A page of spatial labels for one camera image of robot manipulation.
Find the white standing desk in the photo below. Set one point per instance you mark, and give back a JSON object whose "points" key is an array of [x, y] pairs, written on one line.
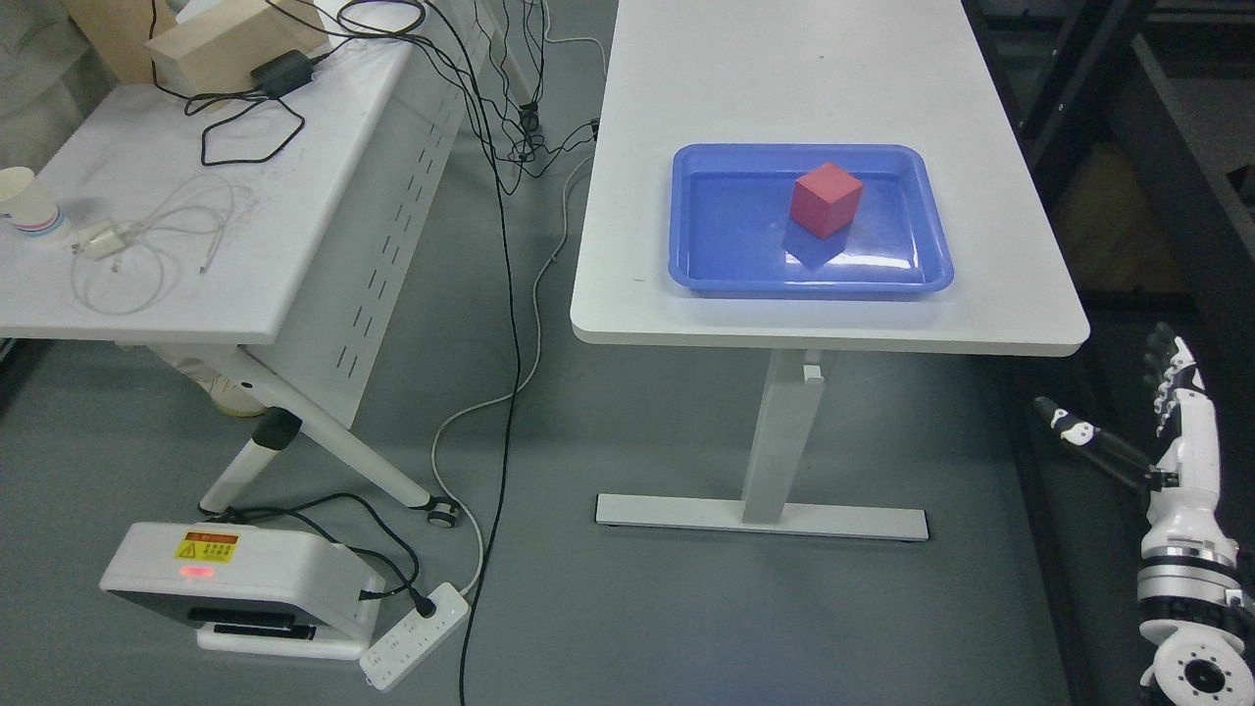
{"points": [[908, 73]]}

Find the paper cup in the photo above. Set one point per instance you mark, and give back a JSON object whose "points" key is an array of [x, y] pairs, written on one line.
{"points": [[27, 206]]}

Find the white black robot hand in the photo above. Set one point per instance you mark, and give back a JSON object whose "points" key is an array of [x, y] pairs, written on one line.
{"points": [[1182, 487]]}

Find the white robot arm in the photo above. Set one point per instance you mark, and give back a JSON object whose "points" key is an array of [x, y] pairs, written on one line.
{"points": [[1196, 613]]}

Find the black power adapter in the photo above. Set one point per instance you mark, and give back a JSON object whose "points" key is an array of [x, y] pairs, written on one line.
{"points": [[283, 74]]}

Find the blue plastic tray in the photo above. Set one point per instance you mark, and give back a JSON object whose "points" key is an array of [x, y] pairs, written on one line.
{"points": [[731, 234]]}

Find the white power strip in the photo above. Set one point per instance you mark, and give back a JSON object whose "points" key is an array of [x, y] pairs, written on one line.
{"points": [[401, 649]]}

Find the cardboard box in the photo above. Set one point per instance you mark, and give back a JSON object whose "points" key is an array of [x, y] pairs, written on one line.
{"points": [[216, 50]]}

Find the white folding table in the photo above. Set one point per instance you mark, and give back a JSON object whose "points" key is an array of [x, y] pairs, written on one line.
{"points": [[282, 275]]}

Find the white box device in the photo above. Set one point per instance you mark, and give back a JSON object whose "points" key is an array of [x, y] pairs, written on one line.
{"points": [[250, 590]]}

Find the pink cube block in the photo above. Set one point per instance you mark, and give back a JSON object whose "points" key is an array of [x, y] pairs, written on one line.
{"points": [[825, 200]]}

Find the black metal shelf rack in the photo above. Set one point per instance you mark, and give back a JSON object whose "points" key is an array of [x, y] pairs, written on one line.
{"points": [[1135, 118]]}

